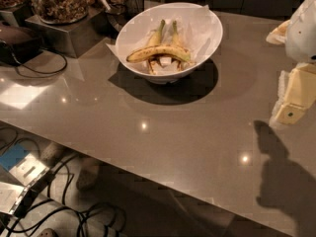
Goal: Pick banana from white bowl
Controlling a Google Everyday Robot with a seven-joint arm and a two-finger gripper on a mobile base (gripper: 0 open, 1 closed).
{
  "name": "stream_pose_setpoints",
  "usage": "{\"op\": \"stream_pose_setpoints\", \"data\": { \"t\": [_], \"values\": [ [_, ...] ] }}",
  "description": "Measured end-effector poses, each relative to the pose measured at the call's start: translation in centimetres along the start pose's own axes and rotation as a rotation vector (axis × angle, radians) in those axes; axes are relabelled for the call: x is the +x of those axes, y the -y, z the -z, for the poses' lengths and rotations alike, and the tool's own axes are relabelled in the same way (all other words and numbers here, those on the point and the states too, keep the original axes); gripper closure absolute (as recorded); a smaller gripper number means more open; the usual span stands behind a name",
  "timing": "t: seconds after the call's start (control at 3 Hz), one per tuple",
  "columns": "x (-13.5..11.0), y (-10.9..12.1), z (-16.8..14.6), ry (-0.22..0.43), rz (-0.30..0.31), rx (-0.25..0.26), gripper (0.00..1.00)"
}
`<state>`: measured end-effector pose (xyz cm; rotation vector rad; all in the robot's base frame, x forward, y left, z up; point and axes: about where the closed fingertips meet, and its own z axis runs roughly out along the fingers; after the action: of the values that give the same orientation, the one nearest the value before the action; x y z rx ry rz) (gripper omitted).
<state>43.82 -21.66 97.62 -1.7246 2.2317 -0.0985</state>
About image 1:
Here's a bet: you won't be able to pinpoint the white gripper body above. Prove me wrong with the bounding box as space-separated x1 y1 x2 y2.
285 0 316 63

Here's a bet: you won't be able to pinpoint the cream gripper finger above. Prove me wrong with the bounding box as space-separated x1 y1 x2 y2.
270 63 316 126
266 20 289 44

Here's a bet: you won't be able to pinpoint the yellow banana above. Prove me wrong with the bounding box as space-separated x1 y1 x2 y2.
126 44 191 63

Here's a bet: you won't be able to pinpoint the right lower banana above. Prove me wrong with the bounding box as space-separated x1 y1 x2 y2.
170 21 187 72

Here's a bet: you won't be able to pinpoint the white bowl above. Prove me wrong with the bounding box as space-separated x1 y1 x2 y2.
115 2 224 85

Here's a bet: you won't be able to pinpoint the left lower banana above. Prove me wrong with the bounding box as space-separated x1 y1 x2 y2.
147 20 165 75

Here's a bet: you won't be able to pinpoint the black mesh cup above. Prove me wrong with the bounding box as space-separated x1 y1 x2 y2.
125 0 144 18

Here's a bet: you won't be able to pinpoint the metal stand block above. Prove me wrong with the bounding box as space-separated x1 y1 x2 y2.
26 8 110 58

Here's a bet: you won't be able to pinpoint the right shoe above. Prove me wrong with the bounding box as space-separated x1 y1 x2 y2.
76 157 100 191

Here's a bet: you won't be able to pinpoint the shoe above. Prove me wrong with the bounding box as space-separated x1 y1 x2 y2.
76 157 100 191
40 142 65 166

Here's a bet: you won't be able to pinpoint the left shoe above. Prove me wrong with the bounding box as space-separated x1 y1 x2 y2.
40 142 65 166

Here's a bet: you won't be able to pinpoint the dark round appliance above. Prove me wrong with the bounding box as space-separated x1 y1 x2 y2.
0 21 41 65

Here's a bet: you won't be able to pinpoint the blue box on floor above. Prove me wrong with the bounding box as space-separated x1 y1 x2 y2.
0 144 29 171

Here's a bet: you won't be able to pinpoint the black cable on table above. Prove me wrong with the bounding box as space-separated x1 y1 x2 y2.
0 39 69 78

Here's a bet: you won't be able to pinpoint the black floor cables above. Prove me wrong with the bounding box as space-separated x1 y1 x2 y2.
0 125 127 237

